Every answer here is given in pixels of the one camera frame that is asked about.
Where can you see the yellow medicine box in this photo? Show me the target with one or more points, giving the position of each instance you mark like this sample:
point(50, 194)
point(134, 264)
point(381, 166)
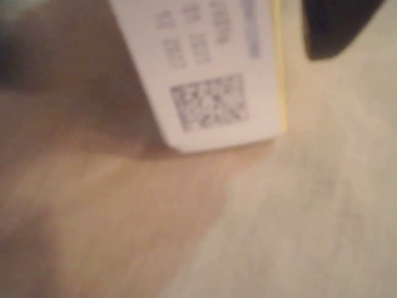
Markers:
point(211, 77)

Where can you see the white creased cloth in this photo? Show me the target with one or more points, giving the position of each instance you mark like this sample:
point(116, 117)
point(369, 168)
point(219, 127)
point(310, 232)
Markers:
point(279, 232)

